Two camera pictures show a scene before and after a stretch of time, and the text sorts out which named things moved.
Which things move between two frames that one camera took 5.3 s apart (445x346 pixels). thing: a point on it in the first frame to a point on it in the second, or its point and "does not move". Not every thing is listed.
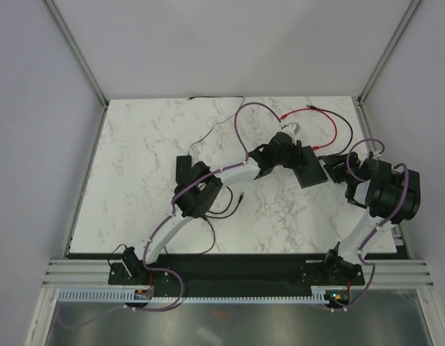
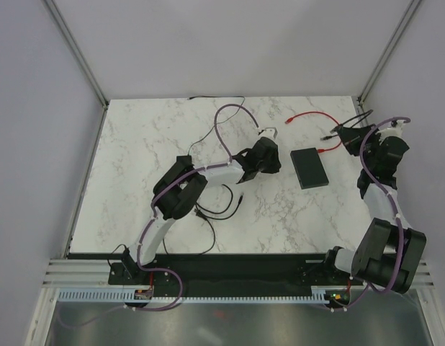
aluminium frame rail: x=80 y=274 does not move
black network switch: x=312 y=172 does not move
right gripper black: x=334 y=171 to x=352 y=136
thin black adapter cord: x=211 y=97 does not move
